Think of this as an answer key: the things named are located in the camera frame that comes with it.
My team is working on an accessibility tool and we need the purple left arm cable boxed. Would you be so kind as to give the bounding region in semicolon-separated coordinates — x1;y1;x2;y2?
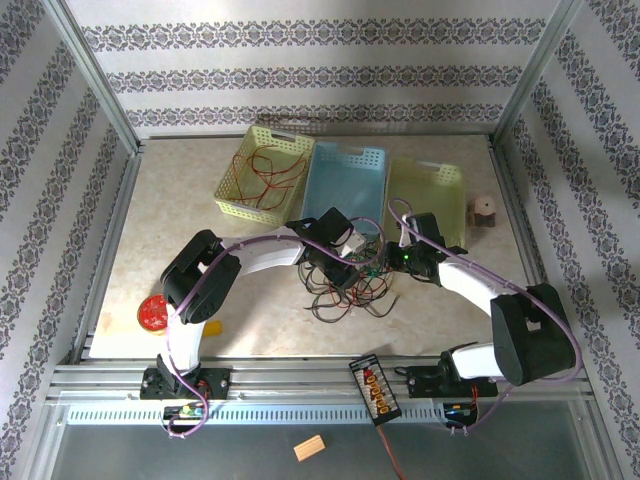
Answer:
164;215;387;441

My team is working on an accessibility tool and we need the thin red cable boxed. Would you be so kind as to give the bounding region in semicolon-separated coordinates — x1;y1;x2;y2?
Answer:
230;145;307;211
324;292;366;309

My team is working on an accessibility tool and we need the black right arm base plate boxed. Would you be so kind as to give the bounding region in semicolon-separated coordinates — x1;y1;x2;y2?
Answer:
405;364;501;400

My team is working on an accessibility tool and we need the white slotted cable duct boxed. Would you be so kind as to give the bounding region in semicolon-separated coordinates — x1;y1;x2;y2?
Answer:
67;402;449;426

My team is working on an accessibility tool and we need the black board with orange connectors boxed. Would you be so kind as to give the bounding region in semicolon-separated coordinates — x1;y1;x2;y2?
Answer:
348;353;401;428

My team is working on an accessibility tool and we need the small wooden block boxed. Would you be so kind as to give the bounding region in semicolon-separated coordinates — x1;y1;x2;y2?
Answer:
293;434;327;462

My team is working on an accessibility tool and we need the blue perforated plastic basket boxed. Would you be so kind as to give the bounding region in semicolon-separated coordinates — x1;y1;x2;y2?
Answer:
298;139;390;241

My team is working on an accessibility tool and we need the yellow-green perforated plastic basket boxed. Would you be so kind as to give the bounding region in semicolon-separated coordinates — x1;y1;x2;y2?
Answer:
213;124;317;226
384;157;469;251

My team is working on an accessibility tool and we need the aluminium side rail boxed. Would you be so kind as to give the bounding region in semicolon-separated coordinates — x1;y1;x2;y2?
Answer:
69;149;144;364
487;139;569;361

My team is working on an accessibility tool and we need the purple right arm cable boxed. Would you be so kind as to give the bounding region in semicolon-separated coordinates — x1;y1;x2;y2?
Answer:
388;198;585;436

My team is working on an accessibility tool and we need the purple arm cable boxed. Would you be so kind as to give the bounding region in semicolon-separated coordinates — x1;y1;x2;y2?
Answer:
388;198;585;436
164;215;387;441

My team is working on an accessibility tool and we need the aluminium frame post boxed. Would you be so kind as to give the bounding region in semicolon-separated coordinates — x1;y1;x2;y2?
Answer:
42;0;144;157
491;0;591;149

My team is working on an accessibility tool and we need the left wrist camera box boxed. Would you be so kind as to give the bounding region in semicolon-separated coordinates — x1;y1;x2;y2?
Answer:
334;231;368;260

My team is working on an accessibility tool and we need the red-brown wire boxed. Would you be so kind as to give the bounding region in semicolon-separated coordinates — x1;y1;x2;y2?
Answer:
377;424;407;480

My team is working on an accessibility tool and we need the thin aluminium rail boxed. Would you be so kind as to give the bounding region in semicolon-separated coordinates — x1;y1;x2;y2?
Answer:
139;132;496;144

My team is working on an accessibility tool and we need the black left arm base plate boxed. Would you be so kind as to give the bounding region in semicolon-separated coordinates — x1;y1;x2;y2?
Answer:
139;367;234;401

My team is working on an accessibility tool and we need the brown spool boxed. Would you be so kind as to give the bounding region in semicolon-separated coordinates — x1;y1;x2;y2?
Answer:
467;195;498;230

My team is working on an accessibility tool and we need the wide aluminium extrusion rail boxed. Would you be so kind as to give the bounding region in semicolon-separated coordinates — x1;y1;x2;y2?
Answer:
44;355;596;404

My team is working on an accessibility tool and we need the thin green cable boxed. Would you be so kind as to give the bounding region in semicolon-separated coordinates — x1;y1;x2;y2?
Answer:
357;249;396;281
347;244;389;274

